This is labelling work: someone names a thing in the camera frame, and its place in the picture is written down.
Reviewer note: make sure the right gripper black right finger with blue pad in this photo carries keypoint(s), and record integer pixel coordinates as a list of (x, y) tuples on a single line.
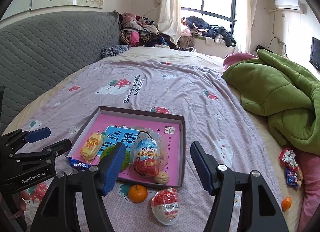
[(259, 209)]

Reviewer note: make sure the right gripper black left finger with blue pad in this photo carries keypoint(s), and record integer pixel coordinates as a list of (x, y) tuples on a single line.
[(58, 212)]

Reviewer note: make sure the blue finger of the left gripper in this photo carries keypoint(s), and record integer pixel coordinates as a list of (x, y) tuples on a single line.
[(37, 135)]

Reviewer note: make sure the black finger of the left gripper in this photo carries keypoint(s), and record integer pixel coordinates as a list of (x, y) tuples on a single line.
[(58, 148)]

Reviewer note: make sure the blue candy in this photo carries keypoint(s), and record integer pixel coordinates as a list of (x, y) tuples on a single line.
[(78, 165)]

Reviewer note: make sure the yellow snack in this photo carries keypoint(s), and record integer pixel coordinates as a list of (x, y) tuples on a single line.
[(91, 147)]

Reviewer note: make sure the orange tangerine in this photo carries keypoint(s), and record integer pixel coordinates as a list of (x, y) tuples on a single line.
[(286, 204), (137, 193)]

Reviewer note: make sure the red Kinder egg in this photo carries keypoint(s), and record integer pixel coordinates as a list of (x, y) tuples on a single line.
[(147, 158)]

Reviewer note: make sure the white Kinder egg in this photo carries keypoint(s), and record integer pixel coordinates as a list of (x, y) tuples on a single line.
[(165, 206)]

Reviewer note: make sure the feather pouch with black cord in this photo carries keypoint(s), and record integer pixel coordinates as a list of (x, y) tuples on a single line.
[(163, 151)]

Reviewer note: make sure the brown walnut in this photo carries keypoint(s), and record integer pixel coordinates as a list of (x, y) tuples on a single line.
[(161, 178)]

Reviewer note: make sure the person's left hand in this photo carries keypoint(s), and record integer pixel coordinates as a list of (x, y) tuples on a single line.
[(20, 199)]

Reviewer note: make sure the blue candy wrapper right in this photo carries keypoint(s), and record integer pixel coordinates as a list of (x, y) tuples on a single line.
[(292, 179)]

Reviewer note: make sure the blue booklet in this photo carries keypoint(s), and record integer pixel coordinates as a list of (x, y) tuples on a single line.
[(128, 136)]

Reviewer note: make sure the red silver snack wrapper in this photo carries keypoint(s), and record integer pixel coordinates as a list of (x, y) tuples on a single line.
[(287, 158)]

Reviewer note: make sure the grey quilted headboard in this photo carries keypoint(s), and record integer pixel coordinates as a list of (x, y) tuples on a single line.
[(40, 51)]

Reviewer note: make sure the pink shallow cardboard box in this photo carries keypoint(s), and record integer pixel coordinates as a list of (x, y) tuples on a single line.
[(170, 127)]

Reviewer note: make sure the dark patterned cloth on bed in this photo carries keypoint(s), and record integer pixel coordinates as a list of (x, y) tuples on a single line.
[(114, 51)]

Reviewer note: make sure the green quilted blanket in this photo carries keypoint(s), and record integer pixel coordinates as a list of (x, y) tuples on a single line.
[(282, 96)]

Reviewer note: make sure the pink strawberry bed sheet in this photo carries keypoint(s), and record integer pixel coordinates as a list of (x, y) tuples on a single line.
[(213, 116)]

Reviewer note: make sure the clothes pile by headboard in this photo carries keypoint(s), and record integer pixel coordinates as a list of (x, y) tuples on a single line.
[(140, 31)]

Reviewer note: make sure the black television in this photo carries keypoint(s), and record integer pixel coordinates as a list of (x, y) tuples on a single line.
[(315, 53)]

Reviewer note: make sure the cream curtain left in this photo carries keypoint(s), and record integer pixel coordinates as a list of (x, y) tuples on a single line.
[(169, 21)]

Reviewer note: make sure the cream curtain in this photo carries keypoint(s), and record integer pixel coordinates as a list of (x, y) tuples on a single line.
[(248, 11), (169, 21)]

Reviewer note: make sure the clothes pile on windowsill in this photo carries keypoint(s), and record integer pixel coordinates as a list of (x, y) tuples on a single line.
[(198, 28)]

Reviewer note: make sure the white air conditioner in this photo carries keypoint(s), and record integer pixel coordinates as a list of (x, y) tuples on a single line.
[(291, 5)]

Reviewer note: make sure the cream curtain right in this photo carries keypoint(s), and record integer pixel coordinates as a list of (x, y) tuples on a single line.
[(248, 11)]

